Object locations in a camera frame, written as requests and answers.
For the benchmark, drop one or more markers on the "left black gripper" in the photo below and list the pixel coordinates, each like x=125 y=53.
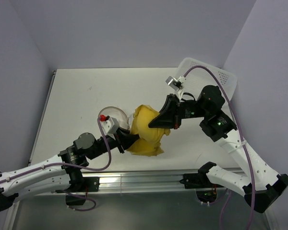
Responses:
x=125 y=139

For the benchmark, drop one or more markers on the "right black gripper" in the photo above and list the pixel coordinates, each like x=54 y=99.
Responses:
x=168 y=117

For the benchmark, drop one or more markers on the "yellow bra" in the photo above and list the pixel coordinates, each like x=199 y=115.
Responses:
x=149 y=142

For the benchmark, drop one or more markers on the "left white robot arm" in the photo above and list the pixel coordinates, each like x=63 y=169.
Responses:
x=61 y=172

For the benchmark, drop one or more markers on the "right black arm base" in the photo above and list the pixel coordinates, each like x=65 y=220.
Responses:
x=197 y=180

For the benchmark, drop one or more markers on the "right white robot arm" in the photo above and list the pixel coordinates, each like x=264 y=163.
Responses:
x=260 y=186

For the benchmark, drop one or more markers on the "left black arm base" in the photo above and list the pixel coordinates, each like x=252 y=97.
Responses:
x=91 y=184

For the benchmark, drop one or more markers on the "white plastic basket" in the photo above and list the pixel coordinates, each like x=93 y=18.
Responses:
x=198 y=78

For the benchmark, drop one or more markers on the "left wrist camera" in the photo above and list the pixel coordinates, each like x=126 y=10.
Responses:
x=109 y=124

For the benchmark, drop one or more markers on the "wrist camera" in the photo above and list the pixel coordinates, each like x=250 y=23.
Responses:
x=109 y=124
x=177 y=85

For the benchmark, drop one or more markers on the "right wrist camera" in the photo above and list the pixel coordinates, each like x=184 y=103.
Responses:
x=177 y=85

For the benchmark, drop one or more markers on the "aluminium rail frame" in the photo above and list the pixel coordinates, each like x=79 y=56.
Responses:
x=74 y=102

